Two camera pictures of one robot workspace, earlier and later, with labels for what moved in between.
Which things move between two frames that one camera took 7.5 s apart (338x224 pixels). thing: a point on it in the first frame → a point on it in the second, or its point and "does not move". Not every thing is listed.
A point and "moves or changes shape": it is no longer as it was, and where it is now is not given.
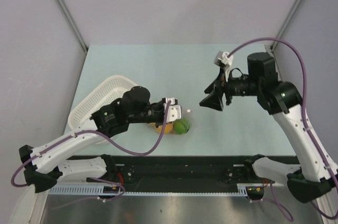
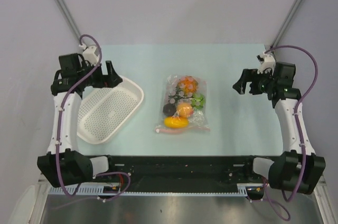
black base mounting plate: x=182 y=172 does not move
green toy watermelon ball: x=181 y=126 → x=198 y=101
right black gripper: x=214 y=100 → x=247 y=76
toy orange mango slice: x=168 y=128 → x=176 y=122
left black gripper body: x=152 y=113 → x=97 y=79
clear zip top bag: x=182 y=127 moves or changes shape
